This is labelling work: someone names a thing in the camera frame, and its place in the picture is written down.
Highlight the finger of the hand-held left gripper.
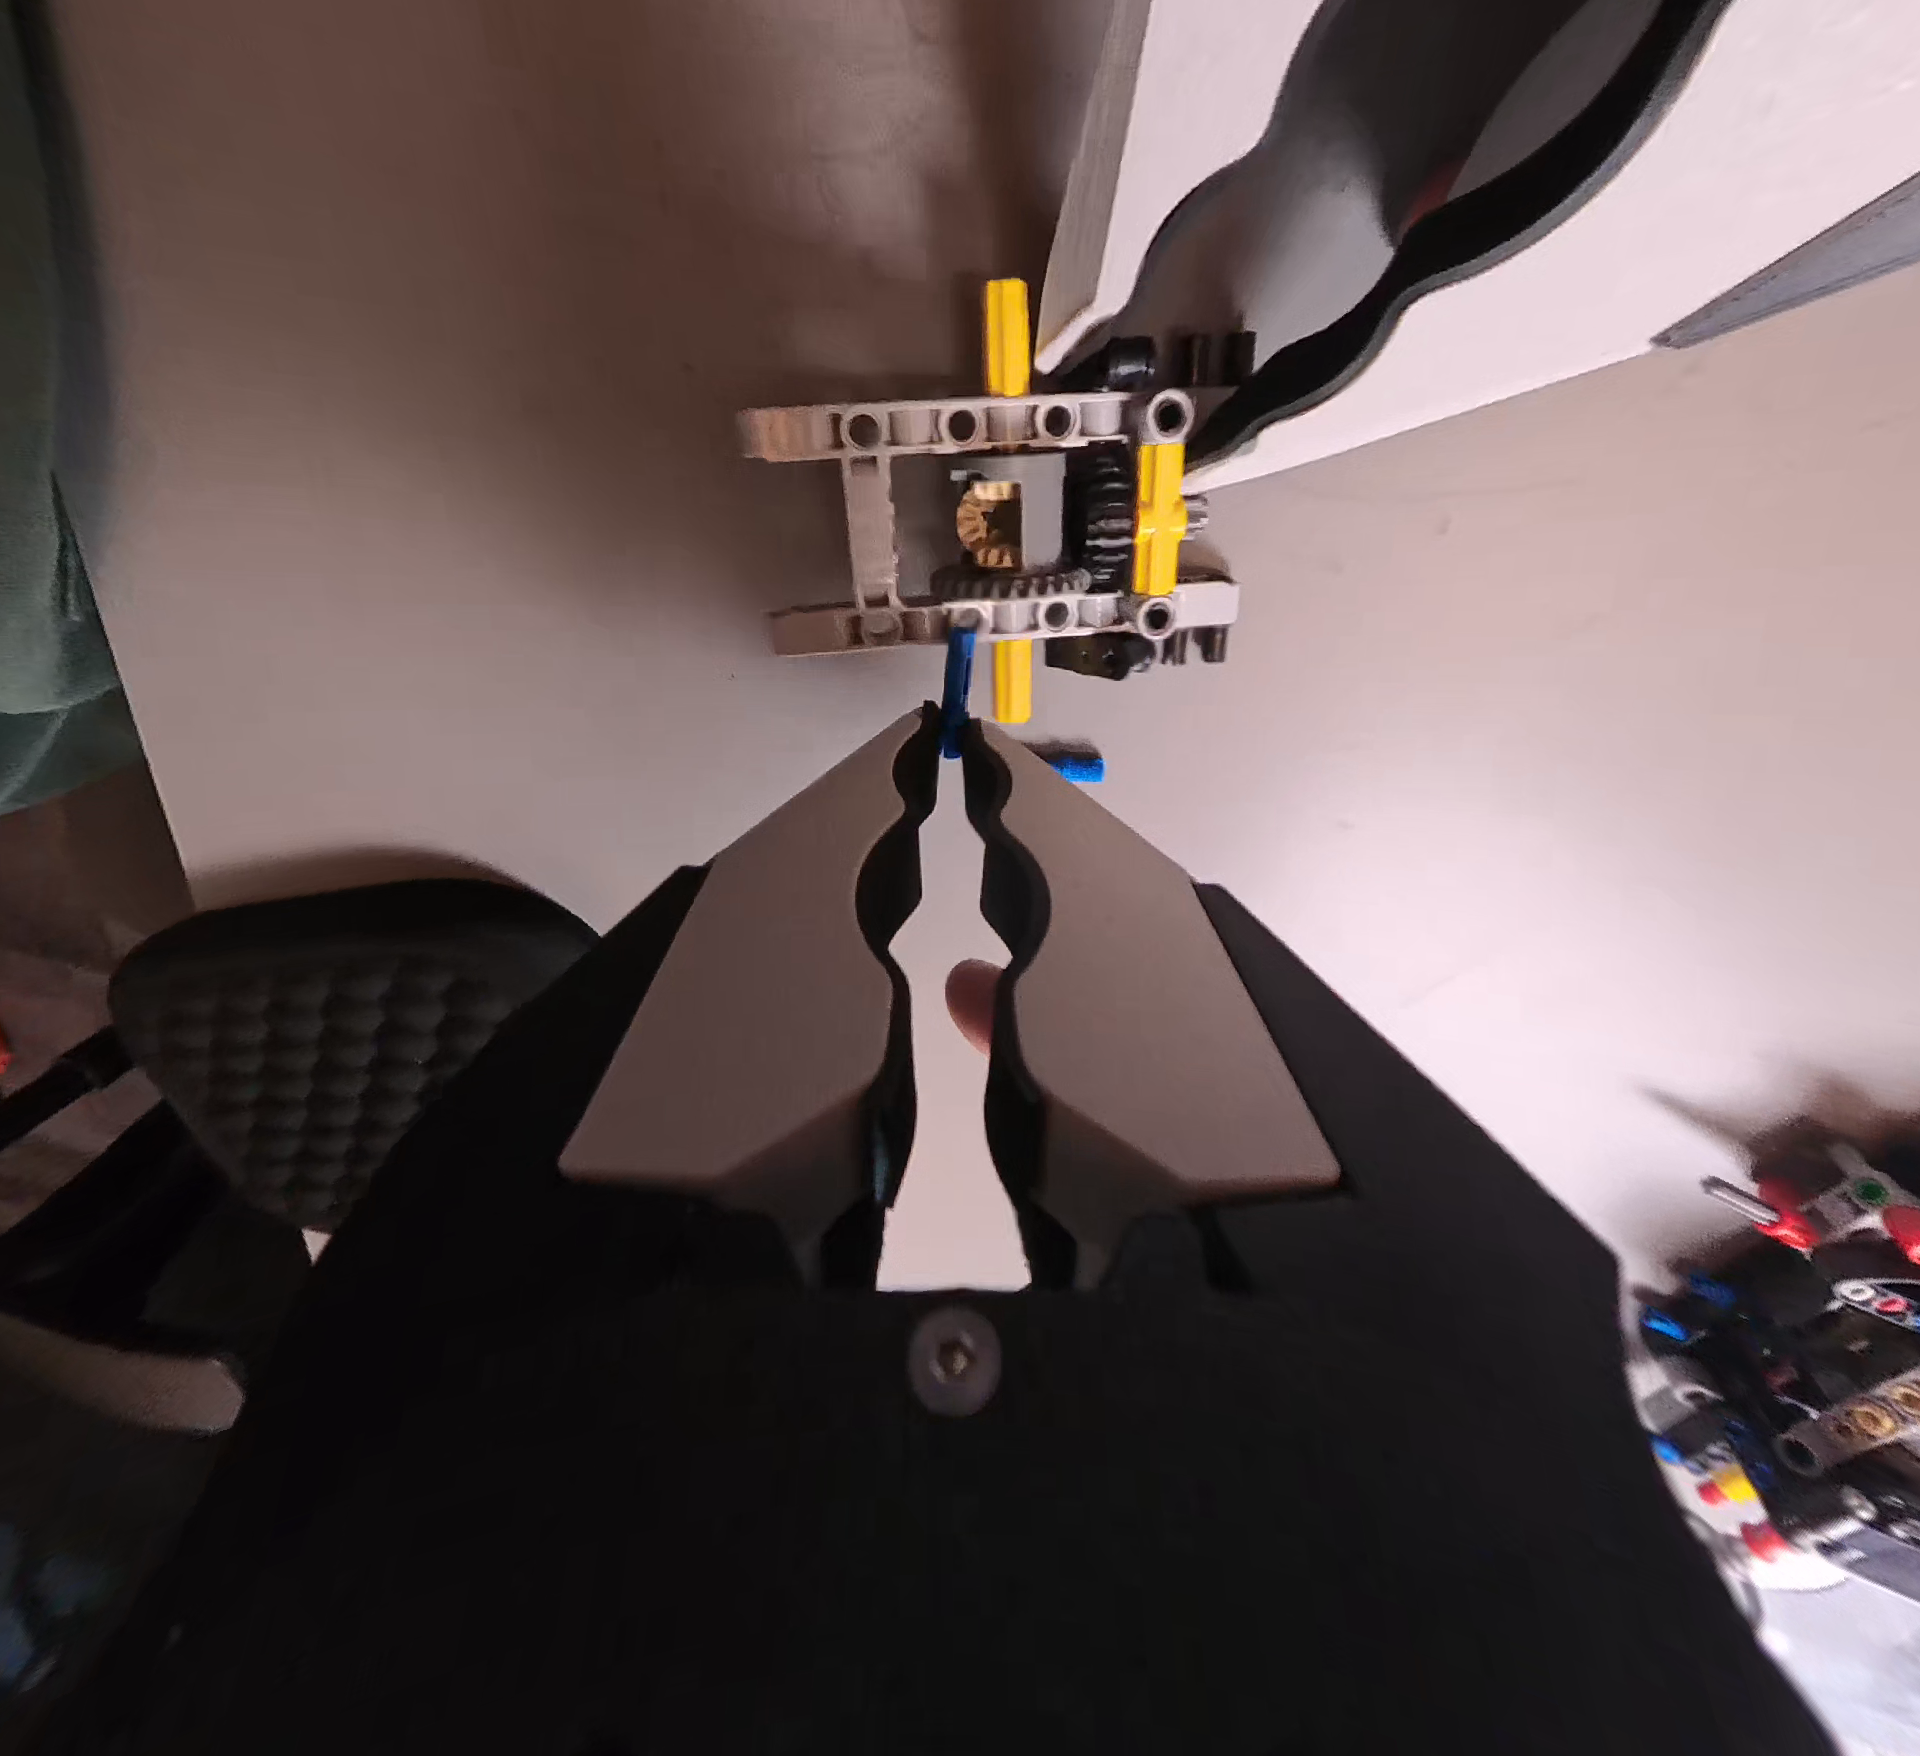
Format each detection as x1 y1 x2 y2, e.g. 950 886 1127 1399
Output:
1032 0 1726 375
1182 0 1920 496

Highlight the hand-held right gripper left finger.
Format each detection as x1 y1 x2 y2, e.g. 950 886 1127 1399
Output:
558 710 940 1248

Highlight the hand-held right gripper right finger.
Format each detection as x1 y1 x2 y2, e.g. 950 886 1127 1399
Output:
960 718 1342 1253

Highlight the grey lego frame assembly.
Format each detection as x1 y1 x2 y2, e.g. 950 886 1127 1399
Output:
733 329 1244 678

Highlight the lego car chassis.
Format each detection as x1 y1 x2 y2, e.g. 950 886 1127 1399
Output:
1628 1140 1920 1596

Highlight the person's green sweatshirt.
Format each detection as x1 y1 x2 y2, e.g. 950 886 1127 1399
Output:
0 0 143 813

